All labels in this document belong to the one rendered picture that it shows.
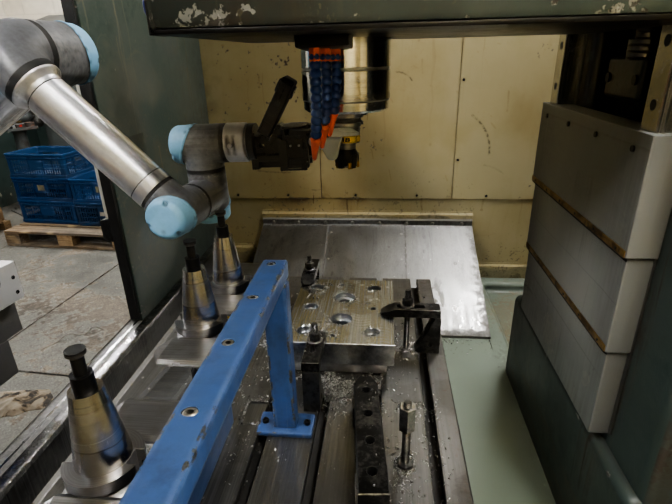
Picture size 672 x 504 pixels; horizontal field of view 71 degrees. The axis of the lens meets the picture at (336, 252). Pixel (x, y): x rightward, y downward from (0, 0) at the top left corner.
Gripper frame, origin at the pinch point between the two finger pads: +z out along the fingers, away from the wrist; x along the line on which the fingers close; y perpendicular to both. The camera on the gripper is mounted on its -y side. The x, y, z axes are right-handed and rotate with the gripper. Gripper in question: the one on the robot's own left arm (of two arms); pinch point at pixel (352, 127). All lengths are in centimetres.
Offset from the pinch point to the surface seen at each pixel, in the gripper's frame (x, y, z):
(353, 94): 7.8, -6.4, 0.8
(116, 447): 64, 15, -15
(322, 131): 16.7, -1.8, -3.6
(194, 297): 43.1, 13.0, -16.4
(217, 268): 32.2, 14.3, -17.5
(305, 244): -89, 59, -27
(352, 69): 7.6, -10.3, 0.8
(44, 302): -173, 134, -228
